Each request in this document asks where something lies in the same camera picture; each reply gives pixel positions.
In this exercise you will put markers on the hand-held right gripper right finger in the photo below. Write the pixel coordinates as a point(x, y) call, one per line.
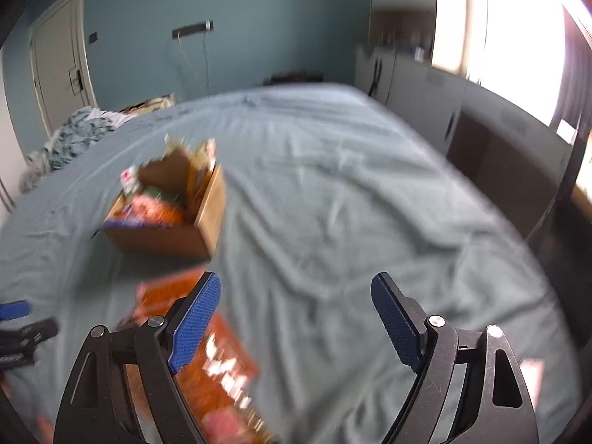
point(397, 323)

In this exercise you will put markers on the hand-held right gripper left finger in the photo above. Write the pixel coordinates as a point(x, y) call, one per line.
point(196, 323)

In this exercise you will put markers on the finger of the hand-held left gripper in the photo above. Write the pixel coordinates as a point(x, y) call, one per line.
point(14, 310)
point(34, 330)

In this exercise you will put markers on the cardboard box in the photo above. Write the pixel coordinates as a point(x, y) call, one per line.
point(208, 222)

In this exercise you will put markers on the blue snack packet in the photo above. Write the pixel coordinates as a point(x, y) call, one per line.
point(122, 223)

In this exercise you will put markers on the red snack packet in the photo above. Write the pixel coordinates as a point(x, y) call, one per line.
point(130, 180)

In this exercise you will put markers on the bed with blue sheet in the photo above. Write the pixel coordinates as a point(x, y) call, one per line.
point(347, 194)

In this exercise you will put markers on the smartphone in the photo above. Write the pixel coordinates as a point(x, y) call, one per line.
point(533, 379)

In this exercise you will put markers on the white wardrobe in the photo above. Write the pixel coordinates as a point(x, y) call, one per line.
point(9, 138)

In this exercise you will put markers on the pile of blue-grey clothes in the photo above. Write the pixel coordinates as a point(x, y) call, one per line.
point(78, 134)

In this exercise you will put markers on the white low cabinet row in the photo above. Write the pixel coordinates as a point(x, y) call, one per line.
point(462, 115)

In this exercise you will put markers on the beige bag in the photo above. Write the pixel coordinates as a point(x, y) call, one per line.
point(150, 104)

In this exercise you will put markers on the grey room door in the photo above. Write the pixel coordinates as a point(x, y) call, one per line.
point(60, 55)

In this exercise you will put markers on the black bag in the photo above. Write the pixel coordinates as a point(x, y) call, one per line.
point(293, 77)

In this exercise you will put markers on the small items on counter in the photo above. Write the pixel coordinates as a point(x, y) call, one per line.
point(402, 44)

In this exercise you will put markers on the bright window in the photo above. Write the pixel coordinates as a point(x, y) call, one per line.
point(518, 32)

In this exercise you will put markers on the dark light switch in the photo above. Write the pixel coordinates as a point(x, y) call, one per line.
point(93, 37)

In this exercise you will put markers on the wall power strip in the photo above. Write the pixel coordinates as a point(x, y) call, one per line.
point(193, 28)

